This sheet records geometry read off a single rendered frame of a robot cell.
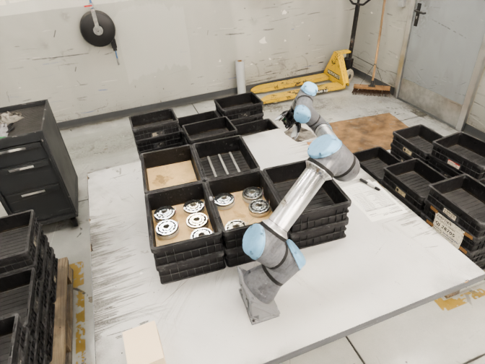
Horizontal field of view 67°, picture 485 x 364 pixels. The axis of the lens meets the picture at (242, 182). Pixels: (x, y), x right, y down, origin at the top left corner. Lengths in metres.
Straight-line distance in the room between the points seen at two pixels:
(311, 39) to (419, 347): 4.19
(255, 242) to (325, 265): 0.51
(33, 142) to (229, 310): 1.90
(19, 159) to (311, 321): 2.26
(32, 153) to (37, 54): 2.04
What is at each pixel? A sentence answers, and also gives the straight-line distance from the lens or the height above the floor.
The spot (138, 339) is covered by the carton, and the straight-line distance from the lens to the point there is 1.50.
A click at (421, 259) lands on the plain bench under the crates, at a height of 0.70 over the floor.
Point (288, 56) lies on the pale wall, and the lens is 5.43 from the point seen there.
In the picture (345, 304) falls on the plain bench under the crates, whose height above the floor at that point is 0.70.
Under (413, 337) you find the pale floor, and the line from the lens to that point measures 2.47.
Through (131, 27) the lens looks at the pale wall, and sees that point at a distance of 4.75.
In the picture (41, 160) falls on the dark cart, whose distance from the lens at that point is 3.00.
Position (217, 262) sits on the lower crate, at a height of 0.76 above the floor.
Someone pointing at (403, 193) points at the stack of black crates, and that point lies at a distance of 2.73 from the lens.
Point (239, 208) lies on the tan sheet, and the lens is 1.82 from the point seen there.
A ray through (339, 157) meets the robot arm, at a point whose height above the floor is 1.27.
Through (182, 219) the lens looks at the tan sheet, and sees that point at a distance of 1.81.
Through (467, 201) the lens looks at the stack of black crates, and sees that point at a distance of 2.66.
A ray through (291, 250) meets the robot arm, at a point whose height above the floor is 0.97.
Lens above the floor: 1.99
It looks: 36 degrees down
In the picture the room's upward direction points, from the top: 4 degrees counter-clockwise
